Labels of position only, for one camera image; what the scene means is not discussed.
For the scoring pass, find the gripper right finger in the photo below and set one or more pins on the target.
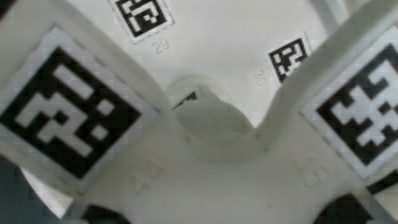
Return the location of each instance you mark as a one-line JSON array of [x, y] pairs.
[[344, 212]]

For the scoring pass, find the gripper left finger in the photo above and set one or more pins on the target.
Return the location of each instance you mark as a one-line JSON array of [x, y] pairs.
[[101, 215]]

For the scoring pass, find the white cross-shaped table base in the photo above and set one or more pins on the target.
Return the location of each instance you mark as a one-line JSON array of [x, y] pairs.
[[166, 188]]

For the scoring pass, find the white cylindrical table leg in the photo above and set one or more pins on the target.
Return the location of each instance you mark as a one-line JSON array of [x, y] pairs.
[[211, 118]]

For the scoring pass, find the white round table top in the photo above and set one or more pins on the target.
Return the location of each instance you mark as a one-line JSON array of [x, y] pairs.
[[298, 68]]

